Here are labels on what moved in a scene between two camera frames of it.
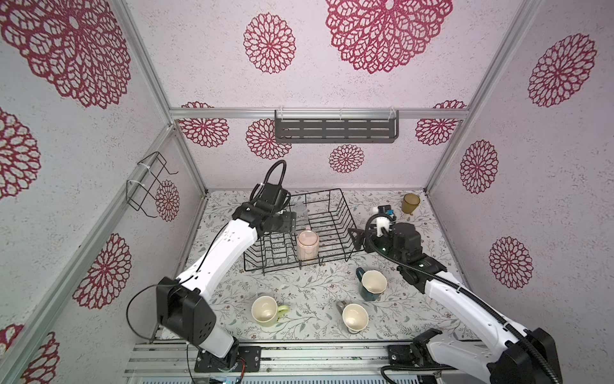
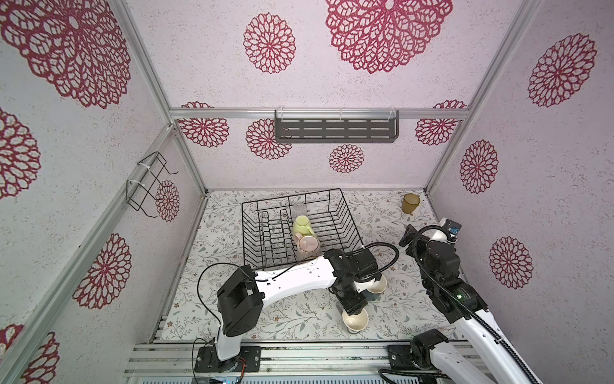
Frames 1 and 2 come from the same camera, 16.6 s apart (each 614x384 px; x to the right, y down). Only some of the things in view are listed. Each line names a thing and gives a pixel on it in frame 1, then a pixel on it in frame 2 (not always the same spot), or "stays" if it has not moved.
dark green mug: (373, 283) stays
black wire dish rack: (326, 214) stays
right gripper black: (358, 243) → (408, 239)
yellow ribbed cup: (409, 203) stays
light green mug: (266, 312) → (303, 226)
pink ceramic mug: (308, 245) stays
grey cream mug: (354, 317) stays
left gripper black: (289, 222) → (355, 306)
